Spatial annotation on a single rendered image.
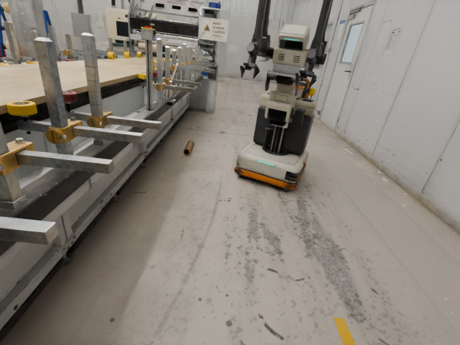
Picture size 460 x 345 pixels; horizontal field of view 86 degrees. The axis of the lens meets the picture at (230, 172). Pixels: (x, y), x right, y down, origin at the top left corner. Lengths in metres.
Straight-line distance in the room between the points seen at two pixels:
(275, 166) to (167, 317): 1.53
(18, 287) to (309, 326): 1.31
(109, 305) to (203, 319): 0.46
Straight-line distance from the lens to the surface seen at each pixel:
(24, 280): 1.46
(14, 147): 0.87
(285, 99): 2.24
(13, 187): 0.88
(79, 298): 1.52
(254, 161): 2.36
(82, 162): 0.76
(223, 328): 1.35
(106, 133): 0.99
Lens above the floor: 1.15
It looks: 26 degrees down
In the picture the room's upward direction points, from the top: 7 degrees clockwise
